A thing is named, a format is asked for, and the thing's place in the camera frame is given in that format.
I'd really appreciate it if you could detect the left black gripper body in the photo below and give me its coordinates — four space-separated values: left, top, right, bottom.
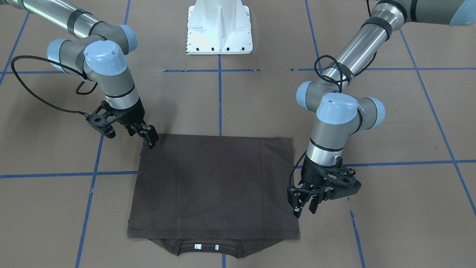
287 154 361 207

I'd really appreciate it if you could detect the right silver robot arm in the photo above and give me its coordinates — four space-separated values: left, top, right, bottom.
1 0 159 148

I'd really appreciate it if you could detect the dark brown t-shirt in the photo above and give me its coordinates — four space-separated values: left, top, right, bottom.
126 134 300 258

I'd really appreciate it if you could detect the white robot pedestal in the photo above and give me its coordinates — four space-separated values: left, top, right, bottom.
186 0 253 55

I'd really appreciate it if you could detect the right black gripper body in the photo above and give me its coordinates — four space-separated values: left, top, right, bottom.
87 100 145 138

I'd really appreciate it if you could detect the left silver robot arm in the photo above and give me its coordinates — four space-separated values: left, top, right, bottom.
287 0 475 218

